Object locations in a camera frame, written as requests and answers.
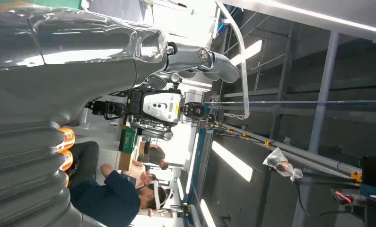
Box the green box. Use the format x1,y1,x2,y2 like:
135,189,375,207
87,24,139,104
119,127,137,154

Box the green table mat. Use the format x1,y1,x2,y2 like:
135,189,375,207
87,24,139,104
28,0,83,10

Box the brown cardboard box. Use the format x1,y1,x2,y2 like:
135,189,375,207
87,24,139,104
118,152,134,171

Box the person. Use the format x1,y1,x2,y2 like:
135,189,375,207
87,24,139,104
137,142,168,170
100,158,158,189
67,141,168,227

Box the white VR headset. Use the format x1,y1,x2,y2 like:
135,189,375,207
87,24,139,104
152,180,167,210

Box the ceiling light panel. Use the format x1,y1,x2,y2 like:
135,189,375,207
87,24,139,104
211,141,254,183
229,39,263,66
200,199,217,227

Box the clear plastic bag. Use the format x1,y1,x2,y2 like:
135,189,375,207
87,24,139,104
262,147,304,183

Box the grey steel column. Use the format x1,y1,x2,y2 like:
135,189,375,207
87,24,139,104
292,30,341,227

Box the black box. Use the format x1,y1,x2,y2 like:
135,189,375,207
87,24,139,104
359,156,376,190

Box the black device with red tag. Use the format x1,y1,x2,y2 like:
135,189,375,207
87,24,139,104
332,188,376,227

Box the white robot gantry frame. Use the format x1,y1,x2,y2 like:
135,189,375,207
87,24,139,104
214,0,251,121

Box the silver pipe rail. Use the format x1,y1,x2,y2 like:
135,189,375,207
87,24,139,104
219,122,364,176

